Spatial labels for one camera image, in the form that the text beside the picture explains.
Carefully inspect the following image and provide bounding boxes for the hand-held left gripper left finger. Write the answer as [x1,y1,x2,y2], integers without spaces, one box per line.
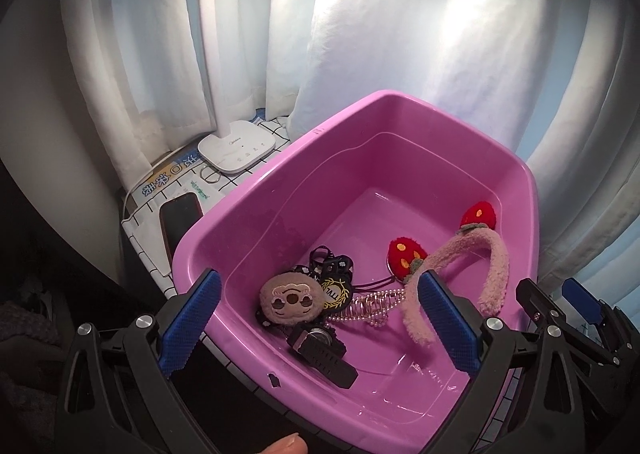
[54,268,223,454]

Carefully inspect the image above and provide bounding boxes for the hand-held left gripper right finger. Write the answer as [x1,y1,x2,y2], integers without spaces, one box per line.
[417,270,587,454]

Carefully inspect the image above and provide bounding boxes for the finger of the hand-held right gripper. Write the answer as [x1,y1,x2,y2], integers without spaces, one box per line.
[516,277,583,342]
[561,278,632,352]

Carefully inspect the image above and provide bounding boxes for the pink fuzzy strawberry headband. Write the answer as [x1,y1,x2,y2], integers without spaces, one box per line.
[387,201,510,348]

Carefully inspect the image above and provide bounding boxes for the pearl spiral hair clip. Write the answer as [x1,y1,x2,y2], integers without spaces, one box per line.
[327,287,406,328]

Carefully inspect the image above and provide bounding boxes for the beige plush keychain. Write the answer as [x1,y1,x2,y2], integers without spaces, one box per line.
[258,271,324,328]

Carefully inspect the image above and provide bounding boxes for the black lanyard with wreath badge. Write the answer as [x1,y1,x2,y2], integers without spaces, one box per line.
[255,246,357,331]

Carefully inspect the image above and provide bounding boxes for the black wristwatch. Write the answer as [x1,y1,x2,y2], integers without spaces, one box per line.
[287,321,360,389]

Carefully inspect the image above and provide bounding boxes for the pink plastic basin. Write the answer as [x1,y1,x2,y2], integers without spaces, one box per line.
[171,89,541,454]

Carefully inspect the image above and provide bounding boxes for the person's left hand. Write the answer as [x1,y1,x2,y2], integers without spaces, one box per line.
[259,435,309,454]

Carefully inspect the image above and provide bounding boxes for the black smartphone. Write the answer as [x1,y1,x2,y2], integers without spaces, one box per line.
[158,191,205,266]

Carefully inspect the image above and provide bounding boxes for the small white green packet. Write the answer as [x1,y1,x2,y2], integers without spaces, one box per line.
[187,176,222,201]

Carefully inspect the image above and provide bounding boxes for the blue printed paper booklet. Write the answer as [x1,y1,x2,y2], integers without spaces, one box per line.
[131,143,223,209]

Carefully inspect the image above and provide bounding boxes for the dark knitted cloth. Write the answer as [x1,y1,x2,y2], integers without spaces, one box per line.
[0,299,63,454]

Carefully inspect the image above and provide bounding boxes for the white desk lamp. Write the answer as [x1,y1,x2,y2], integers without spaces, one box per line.
[182,0,322,175]

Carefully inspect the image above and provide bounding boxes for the cream curtain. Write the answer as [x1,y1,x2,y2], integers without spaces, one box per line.
[62,0,321,170]

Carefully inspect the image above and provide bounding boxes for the white sheer curtain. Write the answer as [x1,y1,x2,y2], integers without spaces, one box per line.
[287,0,640,257]

